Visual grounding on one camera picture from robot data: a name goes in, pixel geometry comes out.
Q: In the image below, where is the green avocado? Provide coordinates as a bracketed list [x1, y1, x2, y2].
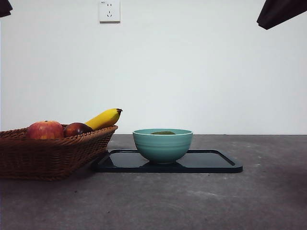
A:
[150, 130, 176, 136]

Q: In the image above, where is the teal ceramic bowl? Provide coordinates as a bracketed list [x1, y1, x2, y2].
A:
[132, 128, 194, 165]

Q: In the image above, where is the red yellow apple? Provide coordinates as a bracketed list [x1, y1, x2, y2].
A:
[26, 120, 65, 140]

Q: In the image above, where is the dark red plum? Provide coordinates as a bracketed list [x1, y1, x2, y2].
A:
[63, 122, 94, 138]

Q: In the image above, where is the yellow banana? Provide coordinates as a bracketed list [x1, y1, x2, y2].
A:
[84, 108, 123, 131]

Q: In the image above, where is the brown woven wicker basket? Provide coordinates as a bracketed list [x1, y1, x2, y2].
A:
[0, 124, 118, 182]

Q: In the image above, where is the black rectangular tray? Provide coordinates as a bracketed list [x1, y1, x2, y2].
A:
[90, 149, 243, 174]

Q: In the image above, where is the white wall socket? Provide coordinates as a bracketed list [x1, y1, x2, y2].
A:
[99, 0, 121, 24]

